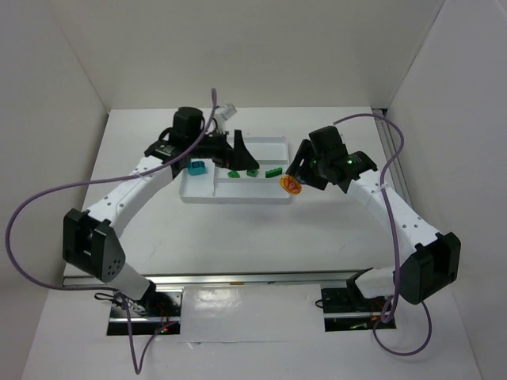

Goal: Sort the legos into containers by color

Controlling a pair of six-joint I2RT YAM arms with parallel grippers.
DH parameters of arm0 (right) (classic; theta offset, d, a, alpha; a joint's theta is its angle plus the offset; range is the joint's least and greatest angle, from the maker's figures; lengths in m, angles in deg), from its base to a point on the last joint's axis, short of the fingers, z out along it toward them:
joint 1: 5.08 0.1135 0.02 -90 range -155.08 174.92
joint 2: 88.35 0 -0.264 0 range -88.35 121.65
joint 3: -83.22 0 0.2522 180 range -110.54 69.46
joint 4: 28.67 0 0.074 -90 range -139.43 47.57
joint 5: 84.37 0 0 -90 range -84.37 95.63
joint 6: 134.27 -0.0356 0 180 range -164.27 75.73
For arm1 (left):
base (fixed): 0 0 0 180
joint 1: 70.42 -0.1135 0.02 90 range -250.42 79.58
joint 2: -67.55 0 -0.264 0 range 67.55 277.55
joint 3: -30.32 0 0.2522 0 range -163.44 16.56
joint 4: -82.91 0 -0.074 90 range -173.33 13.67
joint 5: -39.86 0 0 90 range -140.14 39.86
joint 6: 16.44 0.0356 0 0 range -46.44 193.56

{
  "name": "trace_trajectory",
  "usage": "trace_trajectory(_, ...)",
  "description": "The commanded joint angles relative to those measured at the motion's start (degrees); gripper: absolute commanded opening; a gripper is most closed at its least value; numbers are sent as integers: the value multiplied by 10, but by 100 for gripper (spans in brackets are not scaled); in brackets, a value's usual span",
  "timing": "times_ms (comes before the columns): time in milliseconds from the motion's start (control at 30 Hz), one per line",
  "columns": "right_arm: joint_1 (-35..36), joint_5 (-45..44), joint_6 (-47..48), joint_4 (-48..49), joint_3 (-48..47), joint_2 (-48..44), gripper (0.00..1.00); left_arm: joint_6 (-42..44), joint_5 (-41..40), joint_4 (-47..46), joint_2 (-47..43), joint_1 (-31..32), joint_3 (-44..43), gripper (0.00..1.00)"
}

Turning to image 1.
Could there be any green sloped lego brick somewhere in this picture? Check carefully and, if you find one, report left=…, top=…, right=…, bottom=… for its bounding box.
left=227, top=170, right=241, bottom=179

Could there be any yellow butterfly lego piece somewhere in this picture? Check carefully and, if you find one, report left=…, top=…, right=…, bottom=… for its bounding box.
left=280, top=175, right=302, bottom=196

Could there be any teal frog lego piece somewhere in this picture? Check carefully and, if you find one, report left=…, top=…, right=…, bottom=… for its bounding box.
left=187, top=160, right=208, bottom=177

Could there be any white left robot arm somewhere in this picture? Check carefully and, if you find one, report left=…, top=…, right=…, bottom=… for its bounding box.
left=63, top=104, right=259, bottom=313

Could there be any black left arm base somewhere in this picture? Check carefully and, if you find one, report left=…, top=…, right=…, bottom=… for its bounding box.
left=93, top=288, right=183, bottom=336

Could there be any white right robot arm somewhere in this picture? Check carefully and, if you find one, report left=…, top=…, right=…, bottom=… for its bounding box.
left=280, top=126, right=461, bottom=305

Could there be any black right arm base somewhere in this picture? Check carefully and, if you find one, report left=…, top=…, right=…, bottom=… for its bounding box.
left=314, top=288, right=387, bottom=332

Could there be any white divided plastic tray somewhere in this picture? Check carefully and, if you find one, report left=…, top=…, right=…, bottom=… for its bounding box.
left=179, top=136, right=292, bottom=205

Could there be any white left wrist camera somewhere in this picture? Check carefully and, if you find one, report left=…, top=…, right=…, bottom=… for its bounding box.
left=213, top=104, right=237, bottom=135

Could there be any aluminium right side rail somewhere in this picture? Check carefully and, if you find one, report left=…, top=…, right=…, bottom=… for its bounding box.
left=375, top=118, right=409, bottom=201

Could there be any aluminium table edge rail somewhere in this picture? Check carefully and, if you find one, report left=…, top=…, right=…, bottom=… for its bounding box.
left=62, top=269, right=397, bottom=289

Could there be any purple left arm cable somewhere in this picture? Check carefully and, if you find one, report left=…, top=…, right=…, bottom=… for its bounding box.
left=4, top=87, right=219, bottom=375

